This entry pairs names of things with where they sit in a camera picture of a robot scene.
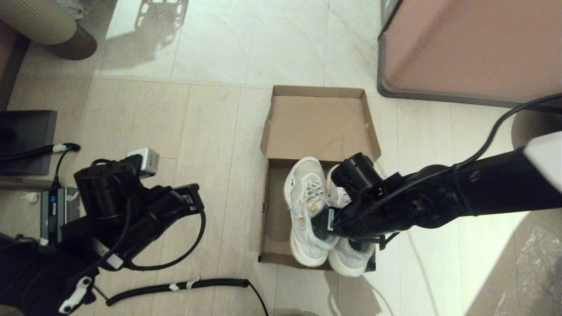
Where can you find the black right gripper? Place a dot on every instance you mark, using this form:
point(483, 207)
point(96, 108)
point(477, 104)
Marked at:
point(369, 219)

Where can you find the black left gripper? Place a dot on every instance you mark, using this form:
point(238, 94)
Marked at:
point(162, 210)

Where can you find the white mesh sneaker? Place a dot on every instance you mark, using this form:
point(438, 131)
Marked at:
point(351, 261)
point(303, 193)

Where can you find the brown cardboard shoe box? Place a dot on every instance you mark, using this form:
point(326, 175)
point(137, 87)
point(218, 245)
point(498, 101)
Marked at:
point(316, 123)

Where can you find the grey black power supply box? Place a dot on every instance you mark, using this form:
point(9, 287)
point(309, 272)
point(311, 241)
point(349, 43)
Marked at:
point(55, 210)

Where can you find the black corrugated conduit, two tapes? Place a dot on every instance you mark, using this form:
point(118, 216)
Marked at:
point(175, 287)

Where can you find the white tape scrap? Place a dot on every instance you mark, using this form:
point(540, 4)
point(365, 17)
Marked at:
point(30, 197)

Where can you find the black corrugated conduit, taped end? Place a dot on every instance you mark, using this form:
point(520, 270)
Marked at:
point(30, 152)

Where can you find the dark grey floor mat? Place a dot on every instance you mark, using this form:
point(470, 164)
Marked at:
point(26, 140)

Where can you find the dark brown wooden furniture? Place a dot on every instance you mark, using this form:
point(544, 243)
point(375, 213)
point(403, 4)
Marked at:
point(9, 66)

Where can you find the grey crumpled cloth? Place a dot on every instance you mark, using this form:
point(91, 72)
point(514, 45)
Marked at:
point(72, 8)

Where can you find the beige ribbed round stool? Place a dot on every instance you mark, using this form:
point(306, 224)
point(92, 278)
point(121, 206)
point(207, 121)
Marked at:
point(35, 22)

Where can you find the pink cabinet with grey base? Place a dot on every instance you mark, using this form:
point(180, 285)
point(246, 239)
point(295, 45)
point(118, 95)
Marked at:
point(474, 44)

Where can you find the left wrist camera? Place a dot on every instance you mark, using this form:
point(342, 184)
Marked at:
point(105, 188)

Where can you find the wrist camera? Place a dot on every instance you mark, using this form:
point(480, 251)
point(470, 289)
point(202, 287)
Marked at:
point(355, 173)
point(105, 188)

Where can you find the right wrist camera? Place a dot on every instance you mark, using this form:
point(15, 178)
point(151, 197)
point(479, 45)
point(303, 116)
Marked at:
point(355, 173)

